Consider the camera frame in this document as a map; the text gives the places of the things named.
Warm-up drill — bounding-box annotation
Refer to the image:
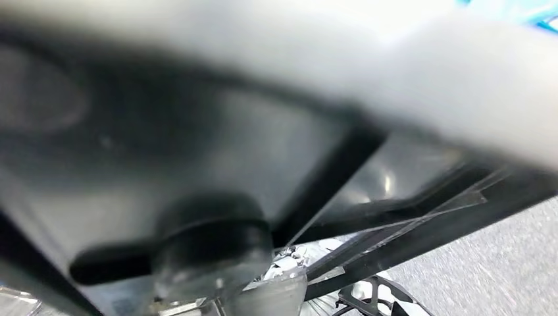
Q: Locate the black plastic frame part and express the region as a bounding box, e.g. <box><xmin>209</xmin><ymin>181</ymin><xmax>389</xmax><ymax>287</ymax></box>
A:
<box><xmin>0</xmin><ymin>0</ymin><xmax>558</xmax><ymax>316</ymax></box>

